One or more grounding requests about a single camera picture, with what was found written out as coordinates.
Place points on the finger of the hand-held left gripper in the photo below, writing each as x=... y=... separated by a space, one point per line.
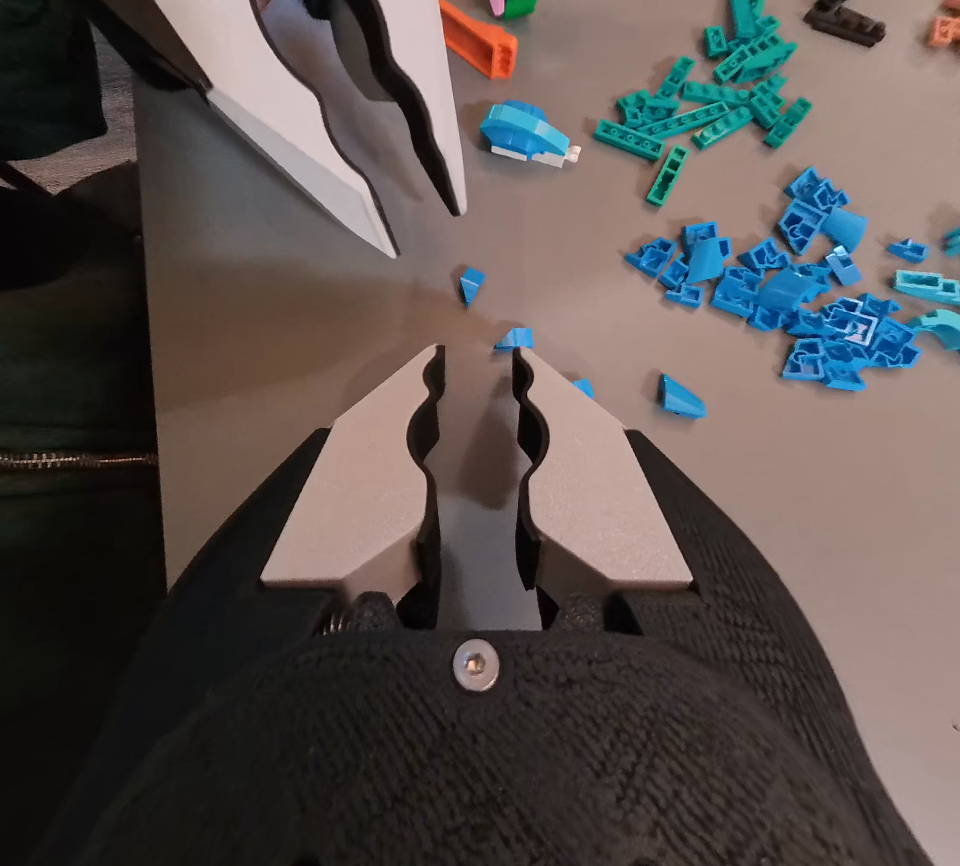
x=225 y=41
x=416 y=34

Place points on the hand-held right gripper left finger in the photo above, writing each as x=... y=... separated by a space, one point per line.
x=352 y=506

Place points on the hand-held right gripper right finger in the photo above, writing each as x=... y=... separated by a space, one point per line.
x=600 y=506

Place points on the orange lego brick separator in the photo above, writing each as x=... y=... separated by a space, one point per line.
x=480 y=41

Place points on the large loose blue lego slope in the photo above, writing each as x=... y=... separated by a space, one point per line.
x=681 y=397

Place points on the blue and white lego assembly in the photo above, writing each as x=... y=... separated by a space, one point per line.
x=521 y=131

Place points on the pile of blue lego pieces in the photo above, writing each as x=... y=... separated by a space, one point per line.
x=810 y=311

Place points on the pile of teal lego pieces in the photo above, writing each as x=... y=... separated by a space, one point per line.
x=712 y=109

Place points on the light turquoise lego arch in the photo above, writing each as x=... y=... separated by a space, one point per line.
x=937 y=322

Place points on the light turquoise lego brick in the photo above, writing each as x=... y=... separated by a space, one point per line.
x=926 y=285

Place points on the black lego piece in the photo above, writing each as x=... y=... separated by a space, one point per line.
x=844 y=15

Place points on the small turquoise lego piece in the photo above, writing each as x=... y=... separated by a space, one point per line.
x=953 y=242

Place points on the orange-brown lego brick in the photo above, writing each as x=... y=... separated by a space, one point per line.
x=945 y=32

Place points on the dark green jacket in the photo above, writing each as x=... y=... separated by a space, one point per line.
x=45 y=371

